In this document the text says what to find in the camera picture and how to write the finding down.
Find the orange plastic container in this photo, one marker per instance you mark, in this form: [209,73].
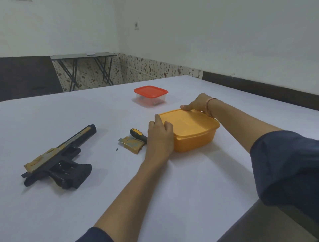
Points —
[194,142]

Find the black and gold toy gun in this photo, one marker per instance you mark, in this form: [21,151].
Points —
[62,157]

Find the person's right forearm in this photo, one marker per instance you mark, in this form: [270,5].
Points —
[239,124]

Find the person's right hand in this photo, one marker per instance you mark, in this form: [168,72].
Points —
[199,102]

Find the person's left forearm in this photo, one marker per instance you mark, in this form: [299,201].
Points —
[134,194]

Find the orange container lid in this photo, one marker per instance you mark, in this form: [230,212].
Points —
[189,122]

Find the dark blue right sleeve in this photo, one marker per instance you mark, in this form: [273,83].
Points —
[289,169]

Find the person's right thumb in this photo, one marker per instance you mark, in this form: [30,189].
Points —
[187,107]

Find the dark blue left sleeve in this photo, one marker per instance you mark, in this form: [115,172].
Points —
[96,235]

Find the grey folding table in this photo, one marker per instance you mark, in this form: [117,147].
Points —
[82,56]

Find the red container lid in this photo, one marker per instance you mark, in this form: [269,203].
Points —
[150,91]

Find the clear plastic container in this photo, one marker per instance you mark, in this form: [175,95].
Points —
[152,101]

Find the black and yellow screwdriver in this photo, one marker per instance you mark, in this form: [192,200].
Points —
[137,134]

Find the dark blue sleeve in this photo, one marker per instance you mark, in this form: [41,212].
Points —
[96,235]
[289,169]

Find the gold toy gun panel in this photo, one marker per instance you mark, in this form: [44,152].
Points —
[132,145]

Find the person's left fingers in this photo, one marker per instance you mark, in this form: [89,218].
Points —
[158,122]

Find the person's left hand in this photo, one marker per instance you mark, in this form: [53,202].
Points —
[159,142]

